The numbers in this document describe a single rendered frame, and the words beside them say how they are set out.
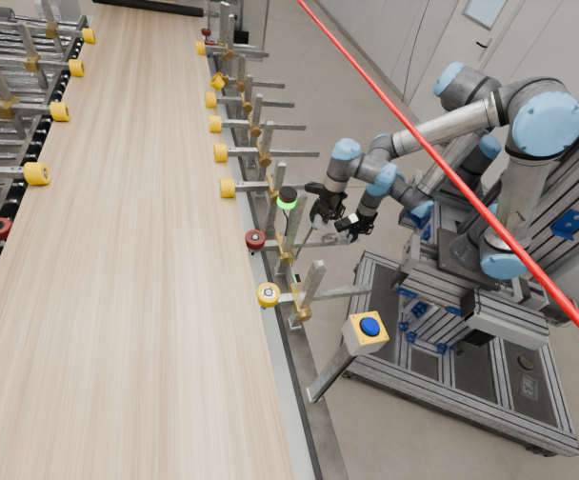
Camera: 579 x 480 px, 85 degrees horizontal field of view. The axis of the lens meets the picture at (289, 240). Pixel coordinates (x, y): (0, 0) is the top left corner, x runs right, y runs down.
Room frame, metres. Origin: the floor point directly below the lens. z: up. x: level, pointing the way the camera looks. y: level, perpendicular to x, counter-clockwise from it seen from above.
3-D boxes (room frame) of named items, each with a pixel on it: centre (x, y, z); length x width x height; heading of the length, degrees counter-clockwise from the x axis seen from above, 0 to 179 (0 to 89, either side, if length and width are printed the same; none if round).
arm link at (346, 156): (0.84, -0.09, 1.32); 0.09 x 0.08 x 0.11; 82
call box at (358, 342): (0.37, -0.22, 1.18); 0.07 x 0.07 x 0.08; 26
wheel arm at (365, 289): (0.68, -0.16, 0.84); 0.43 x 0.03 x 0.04; 116
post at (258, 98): (1.50, 0.34, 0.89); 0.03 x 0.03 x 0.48; 26
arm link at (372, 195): (1.01, -0.26, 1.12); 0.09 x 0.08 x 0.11; 143
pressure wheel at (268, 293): (0.59, 0.02, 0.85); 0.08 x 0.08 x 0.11
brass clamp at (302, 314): (0.63, -0.10, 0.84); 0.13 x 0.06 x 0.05; 26
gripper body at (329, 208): (0.83, -0.10, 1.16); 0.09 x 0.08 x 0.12; 47
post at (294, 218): (0.83, 0.00, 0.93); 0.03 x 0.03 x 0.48; 26
